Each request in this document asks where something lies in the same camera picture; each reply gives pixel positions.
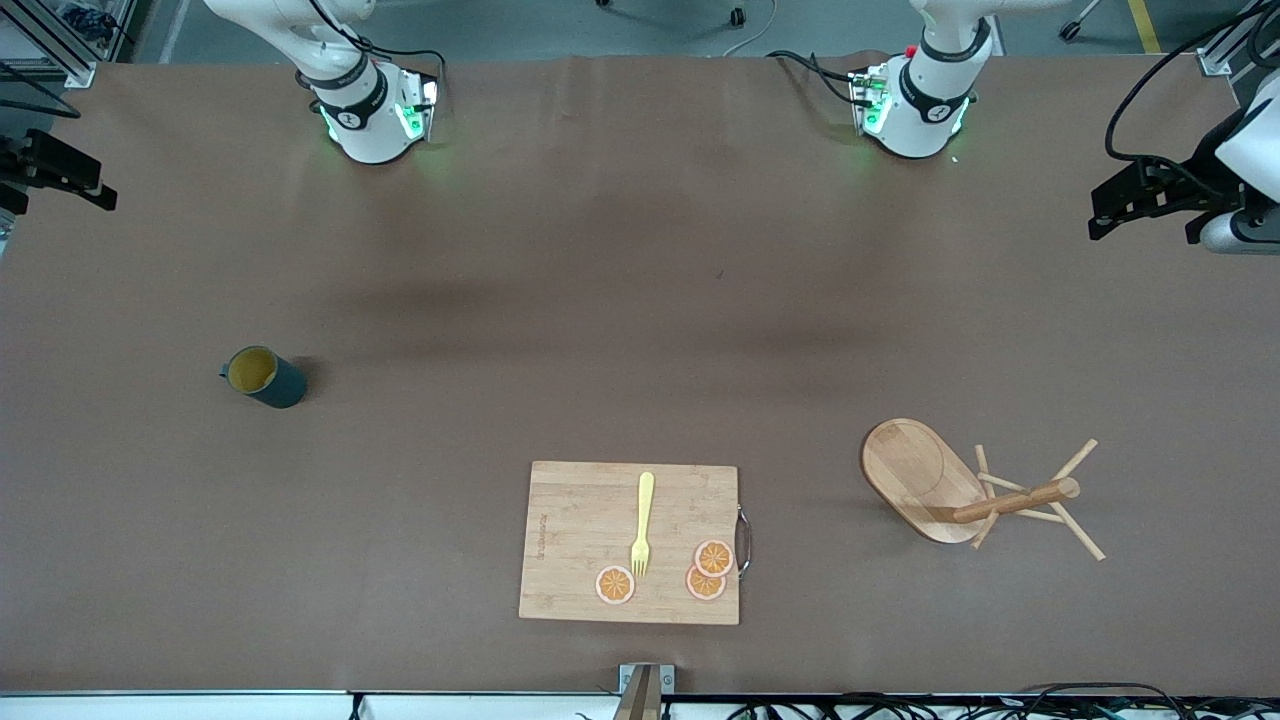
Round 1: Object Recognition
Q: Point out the dark green cup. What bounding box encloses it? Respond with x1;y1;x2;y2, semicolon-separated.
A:
220;345;309;410

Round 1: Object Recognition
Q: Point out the wooden mug tree rack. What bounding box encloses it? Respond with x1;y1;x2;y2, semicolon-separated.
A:
861;418;1107;562

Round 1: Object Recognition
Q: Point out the yellow plastic fork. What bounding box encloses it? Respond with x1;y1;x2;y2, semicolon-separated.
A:
630;472;656;579

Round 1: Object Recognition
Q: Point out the bamboo cutting board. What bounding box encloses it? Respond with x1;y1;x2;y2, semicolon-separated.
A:
518;460;741;627

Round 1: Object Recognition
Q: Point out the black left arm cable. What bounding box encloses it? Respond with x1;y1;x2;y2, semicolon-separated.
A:
1104;0;1280;196

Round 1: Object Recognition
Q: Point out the aluminium frame profile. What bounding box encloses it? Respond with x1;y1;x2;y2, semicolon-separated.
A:
1195;0;1280;78
0;0;98;89

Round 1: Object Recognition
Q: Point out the black base cable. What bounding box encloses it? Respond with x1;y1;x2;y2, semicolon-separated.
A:
767;50;863;107
305;0;448;101

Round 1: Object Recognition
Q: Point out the black looped cable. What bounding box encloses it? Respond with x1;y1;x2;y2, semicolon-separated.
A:
1018;682;1193;720

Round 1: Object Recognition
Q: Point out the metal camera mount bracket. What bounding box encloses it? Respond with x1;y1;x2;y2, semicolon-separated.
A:
619;663;676;720

